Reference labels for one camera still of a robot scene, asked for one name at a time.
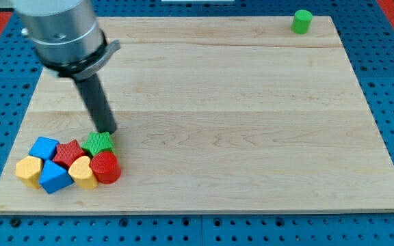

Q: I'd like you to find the yellow heart block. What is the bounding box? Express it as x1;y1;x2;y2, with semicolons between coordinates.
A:
68;156;99;189

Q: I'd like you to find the yellow pentagon block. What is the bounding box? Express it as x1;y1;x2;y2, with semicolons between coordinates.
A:
15;155;44;189

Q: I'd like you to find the blue triangle block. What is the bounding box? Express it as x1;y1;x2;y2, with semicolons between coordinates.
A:
39;160;74;194

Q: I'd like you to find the blue cube block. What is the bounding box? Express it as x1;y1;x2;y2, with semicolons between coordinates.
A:
28;137;59;160

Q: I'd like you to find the red cylinder block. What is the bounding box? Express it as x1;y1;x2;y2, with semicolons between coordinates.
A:
90;151;122;185

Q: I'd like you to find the green cylinder block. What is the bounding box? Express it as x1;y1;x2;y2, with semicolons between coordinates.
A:
291;10;313;34

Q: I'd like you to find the green star block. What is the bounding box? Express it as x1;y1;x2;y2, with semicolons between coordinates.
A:
81;132;114;156

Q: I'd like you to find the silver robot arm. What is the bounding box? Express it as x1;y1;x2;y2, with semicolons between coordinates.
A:
11;0;120;81

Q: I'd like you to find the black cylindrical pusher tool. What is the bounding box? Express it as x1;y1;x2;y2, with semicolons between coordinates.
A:
75;74;117;134

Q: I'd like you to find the red star block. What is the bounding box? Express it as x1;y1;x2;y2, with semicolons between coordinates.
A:
53;140;86;169

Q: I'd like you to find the wooden board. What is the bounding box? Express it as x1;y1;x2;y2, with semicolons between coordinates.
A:
0;16;394;215

